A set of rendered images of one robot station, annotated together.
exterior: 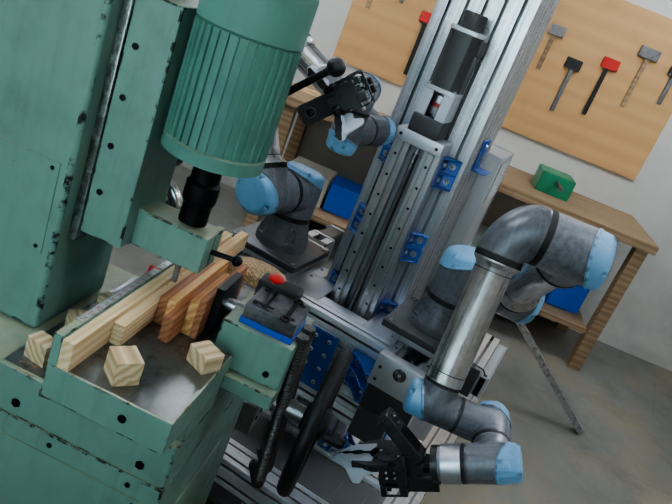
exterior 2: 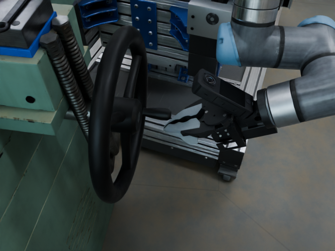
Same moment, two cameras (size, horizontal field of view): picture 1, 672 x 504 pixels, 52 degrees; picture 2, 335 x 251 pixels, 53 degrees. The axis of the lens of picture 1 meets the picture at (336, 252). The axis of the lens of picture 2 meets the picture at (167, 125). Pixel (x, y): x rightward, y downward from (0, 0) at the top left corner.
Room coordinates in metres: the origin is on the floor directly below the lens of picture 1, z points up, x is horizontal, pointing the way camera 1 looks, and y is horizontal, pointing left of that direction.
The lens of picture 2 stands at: (0.70, -0.17, 1.23)
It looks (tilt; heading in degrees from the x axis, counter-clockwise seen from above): 50 degrees down; 2
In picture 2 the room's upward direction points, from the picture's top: straight up
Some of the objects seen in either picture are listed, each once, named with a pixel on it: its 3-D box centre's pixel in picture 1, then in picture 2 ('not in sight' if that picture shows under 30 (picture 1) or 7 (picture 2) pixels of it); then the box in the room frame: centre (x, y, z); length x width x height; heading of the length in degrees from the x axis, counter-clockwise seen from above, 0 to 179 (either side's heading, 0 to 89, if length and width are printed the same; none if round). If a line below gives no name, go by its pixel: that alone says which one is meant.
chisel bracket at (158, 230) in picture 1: (175, 239); not in sight; (1.11, 0.28, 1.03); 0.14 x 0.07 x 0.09; 83
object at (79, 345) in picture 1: (163, 286); not in sight; (1.12, 0.27, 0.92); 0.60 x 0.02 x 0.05; 173
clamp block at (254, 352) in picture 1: (263, 338); (21, 53); (1.09, 0.06, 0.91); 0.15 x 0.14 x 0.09; 173
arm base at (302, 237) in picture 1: (286, 226); not in sight; (1.80, 0.16, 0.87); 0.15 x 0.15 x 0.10
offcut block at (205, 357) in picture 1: (205, 357); not in sight; (0.97, 0.14, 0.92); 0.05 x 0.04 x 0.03; 55
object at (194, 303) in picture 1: (207, 302); not in sight; (1.11, 0.18, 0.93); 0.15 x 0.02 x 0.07; 173
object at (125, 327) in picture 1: (191, 278); not in sight; (1.20, 0.25, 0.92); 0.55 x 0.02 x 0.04; 173
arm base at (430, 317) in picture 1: (441, 310); not in sight; (1.65, -0.31, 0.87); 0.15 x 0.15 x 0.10
